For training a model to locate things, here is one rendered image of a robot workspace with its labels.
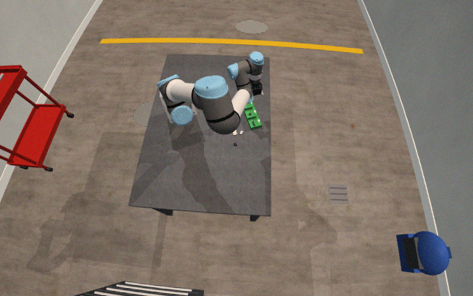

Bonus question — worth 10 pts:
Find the green three-compartment bin rack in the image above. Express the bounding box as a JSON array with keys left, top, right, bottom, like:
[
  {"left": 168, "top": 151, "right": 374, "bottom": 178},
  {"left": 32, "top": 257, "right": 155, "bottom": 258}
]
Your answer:
[{"left": 244, "top": 102, "right": 262, "bottom": 130}]

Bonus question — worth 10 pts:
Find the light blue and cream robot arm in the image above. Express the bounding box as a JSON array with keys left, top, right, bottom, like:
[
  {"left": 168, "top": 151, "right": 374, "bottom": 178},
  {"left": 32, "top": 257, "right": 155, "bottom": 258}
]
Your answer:
[{"left": 157, "top": 52, "right": 263, "bottom": 135}]

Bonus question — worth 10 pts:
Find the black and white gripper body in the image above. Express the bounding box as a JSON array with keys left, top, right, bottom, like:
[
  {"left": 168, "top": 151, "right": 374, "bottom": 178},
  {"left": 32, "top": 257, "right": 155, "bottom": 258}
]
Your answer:
[{"left": 250, "top": 79, "right": 262, "bottom": 96}]

